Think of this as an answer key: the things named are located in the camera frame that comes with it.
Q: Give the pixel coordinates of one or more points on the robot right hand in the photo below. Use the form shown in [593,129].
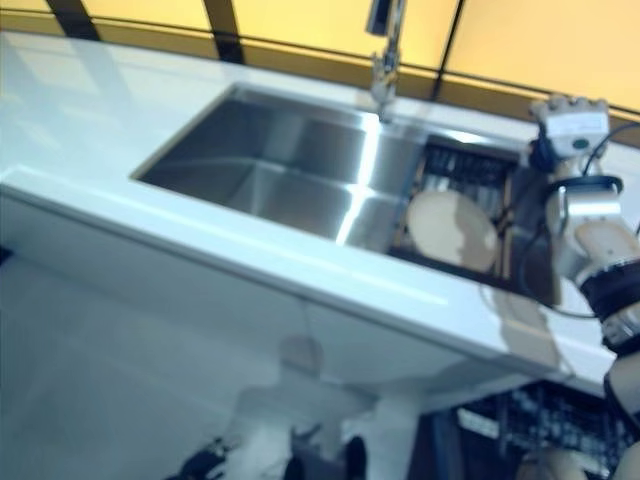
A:
[575,125]

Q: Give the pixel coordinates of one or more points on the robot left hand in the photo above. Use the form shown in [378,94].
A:
[205,457]

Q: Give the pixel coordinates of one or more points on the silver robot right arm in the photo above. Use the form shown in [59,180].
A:
[595,225]

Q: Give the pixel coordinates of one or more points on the black dish drying rack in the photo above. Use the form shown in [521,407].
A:
[470,170]

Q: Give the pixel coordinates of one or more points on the white glossy cabinet door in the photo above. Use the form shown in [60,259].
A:
[150,280]
[425,360]

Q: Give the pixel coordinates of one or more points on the chrome pull-down kitchen faucet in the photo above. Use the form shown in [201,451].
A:
[390,60]

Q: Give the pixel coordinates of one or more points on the stainless steel sink basin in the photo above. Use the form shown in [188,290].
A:
[280,165]

